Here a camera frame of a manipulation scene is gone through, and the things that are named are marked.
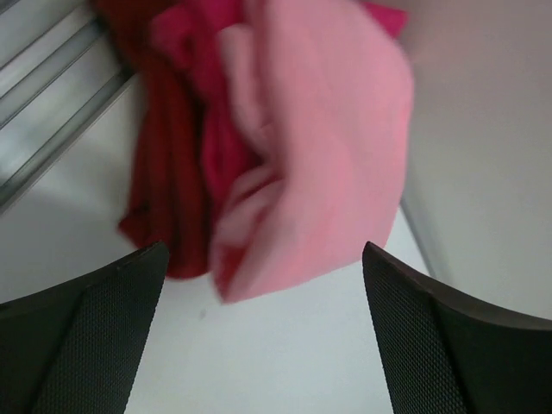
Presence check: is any aluminium table frame rail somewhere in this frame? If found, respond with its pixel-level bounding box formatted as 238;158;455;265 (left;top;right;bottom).
1;1;133;211

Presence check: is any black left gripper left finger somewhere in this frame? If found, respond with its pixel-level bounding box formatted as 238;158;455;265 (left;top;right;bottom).
1;242;169;413

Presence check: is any light pink t shirt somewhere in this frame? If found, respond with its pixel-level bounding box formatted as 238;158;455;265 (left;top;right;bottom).
210;1;414;303

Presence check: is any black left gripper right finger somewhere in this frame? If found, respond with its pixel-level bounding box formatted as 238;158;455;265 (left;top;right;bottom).
362;242;551;413

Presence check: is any magenta t shirt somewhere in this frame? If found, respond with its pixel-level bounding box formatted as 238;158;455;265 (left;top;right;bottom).
148;0;409;212

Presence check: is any dark red folded t shirt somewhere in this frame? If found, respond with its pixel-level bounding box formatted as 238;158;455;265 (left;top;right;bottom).
94;1;210;279

